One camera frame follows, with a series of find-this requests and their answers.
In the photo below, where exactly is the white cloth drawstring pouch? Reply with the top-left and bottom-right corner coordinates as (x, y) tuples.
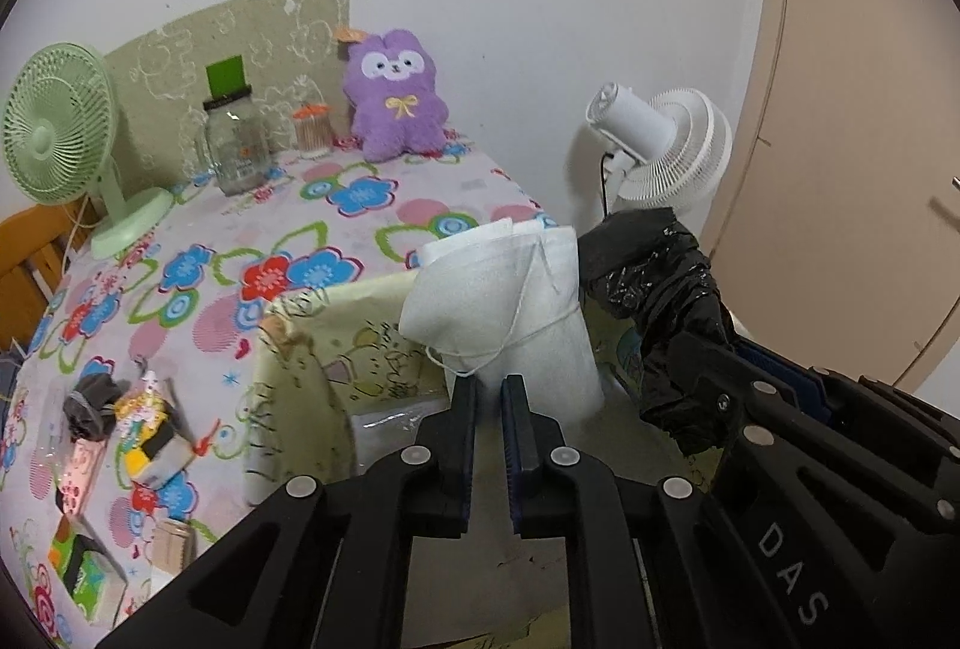
(398, 218), (604, 426)

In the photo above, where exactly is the green cup on jar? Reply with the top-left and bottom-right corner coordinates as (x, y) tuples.
(205, 55), (247, 100)

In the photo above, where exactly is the glass mason jar mug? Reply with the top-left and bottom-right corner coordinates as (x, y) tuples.
(195, 86), (272, 195)

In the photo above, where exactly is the dark grey drawstring pouch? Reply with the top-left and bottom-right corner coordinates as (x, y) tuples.
(62, 373), (130, 442)

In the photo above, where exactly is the clear plastic sleeve pack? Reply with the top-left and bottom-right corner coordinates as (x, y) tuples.
(47, 429), (107, 518)

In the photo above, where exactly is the floral tablecloth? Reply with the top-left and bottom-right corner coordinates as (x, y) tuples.
(2, 135), (540, 647)

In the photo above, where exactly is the small brown paper box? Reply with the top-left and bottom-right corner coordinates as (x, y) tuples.
(151, 519), (194, 576)

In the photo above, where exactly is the toothpick jar orange lid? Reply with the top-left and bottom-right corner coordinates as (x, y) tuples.
(291, 103), (334, 158)

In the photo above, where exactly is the yellow cartoon paper box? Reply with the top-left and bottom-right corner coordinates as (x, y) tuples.
(242, 268), (723, 649)

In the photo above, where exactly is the purple plush bunny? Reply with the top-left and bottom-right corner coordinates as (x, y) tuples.
(343, 29), (449, 163)

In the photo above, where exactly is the black plastic bag bundle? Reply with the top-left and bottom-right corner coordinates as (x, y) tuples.
(578, 208), (736, 456)

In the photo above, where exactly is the pink wooden door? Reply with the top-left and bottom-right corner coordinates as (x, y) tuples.
(704, 0), (958, 390)

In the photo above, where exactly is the green desk fan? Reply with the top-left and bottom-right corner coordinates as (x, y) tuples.
(2, 43), (174, 259)

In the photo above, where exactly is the white standing fan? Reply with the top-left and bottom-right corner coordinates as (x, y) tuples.
(586, 82), (734, 215)

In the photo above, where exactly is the green tissue pack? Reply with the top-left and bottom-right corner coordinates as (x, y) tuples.
(47, 514), (127, 626)

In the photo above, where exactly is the yellow cartoon print pouch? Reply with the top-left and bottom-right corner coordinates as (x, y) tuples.
(114, 369), (195, 490)

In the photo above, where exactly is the green cartoon backing board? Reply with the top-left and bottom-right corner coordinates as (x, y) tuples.
(104, 0), (350, 195)

